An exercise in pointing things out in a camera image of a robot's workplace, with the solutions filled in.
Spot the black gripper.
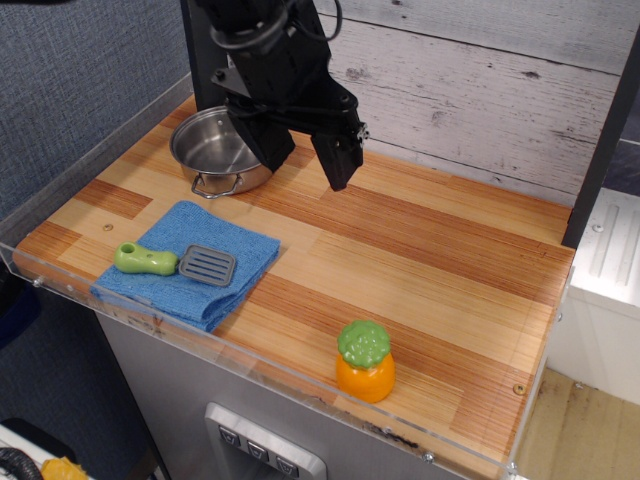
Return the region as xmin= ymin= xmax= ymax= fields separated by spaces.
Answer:
xmin=211 ymin=24 xmax=368 ymax=191

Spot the stainless steel pot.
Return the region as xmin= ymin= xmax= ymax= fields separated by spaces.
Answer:
xmin=169 ymin=107 xmax=272 ymax=200

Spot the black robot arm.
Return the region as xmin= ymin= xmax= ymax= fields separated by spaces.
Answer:
xmin=198 ymin=1 xmax=368 ymax=191

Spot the orange pineapple salt shaker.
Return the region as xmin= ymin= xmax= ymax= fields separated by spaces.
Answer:
xmin=336 ymin=320 xmax=396 ymax=403

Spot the blue folded cloth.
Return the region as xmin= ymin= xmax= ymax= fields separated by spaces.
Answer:
xmin=91 ymin=201 xmax=280 ymax=332

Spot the grey cabinet with dispenser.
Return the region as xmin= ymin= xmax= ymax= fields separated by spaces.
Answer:
xmin=98 ymin=315 xmax=452 ymax=479

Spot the white box with metal plate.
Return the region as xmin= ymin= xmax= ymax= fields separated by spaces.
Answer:
xmin=547 ymin=188 xmax=639 ymax=404

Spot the yellow black object bottom left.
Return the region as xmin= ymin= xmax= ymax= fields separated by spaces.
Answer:
xmin=1 ymin=418 xmax=90 ymax=479

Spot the dark vertical post left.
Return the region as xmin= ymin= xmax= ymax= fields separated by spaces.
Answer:
xmin=181 ymin=0 xmax=228 ymax=111

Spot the dark vertical post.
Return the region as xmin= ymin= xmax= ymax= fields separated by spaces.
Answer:
xmin=562 ymin=31 xmax=639 ymax=249
xmin=181 ymin=0 xmax=228 ymax=111

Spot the green handled grey spatula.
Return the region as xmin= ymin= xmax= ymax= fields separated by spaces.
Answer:
xmin=114 ymin=242 xmax=236 ymax=287

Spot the dark vertical post right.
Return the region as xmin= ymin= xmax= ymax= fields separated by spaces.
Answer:
xmin=562 ymin=31 xmax=639 ymax=249

